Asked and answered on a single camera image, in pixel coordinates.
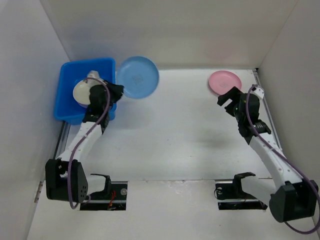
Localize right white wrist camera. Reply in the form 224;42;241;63
250;84;265;100

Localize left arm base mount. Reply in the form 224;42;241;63
80;173;128;211

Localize pink plate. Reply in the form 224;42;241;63
208;70;242;95

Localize aluminium table rail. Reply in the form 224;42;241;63
51;121;71;159
252;68;283;151

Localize blue plastic bin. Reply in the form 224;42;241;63
54;57;116;125

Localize left aluminium table rail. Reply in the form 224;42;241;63
51;121;71;159

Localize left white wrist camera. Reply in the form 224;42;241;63
87;70;100;79

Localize purple plate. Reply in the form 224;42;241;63
78;102;88;109

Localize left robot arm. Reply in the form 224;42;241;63
45;77;124;209

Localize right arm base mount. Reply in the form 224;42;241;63
213;172;268;211

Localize blue plate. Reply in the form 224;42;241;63
116;56;160;99

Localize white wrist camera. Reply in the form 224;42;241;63
250;84;265;100
87;70;100;79

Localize right aluminium table rail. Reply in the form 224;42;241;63
252;68;283;151

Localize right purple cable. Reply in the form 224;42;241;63
245;84;320;235

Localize cream plate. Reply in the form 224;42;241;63
72;79;101;105

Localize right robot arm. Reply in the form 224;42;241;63
217;85;320;223

